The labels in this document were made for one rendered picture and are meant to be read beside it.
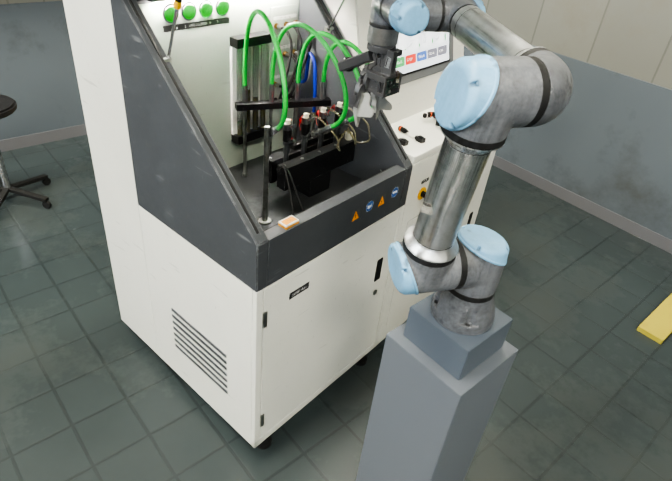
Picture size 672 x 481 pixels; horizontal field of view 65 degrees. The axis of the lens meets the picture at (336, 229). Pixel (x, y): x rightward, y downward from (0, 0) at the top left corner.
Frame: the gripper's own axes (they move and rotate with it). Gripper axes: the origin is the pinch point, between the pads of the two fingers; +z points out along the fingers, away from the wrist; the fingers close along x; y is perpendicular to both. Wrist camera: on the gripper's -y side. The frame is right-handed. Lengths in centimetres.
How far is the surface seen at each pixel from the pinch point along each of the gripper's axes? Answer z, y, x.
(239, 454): 122, -7, -37
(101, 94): 10, -73, -35
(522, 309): 121, 31, 115
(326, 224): 31.9, -2.3, -8.4
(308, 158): 23.8, -23.9, 5.5
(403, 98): 16, -26, 59
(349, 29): -10, -37, 35
